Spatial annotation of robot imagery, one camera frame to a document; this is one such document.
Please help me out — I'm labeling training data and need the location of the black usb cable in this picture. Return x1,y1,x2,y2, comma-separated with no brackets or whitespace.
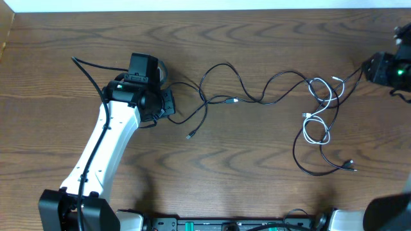
165,62,311,140

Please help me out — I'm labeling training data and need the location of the long black cable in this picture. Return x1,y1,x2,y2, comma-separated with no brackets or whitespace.
292,65,365,176

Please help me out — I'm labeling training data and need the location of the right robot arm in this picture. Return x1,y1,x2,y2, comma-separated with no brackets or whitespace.
313,24,410,231

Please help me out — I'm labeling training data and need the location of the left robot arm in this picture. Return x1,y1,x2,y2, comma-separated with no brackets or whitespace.
38,53,175,230

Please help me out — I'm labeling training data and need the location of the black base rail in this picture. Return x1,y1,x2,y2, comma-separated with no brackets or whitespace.
141,217,315,231

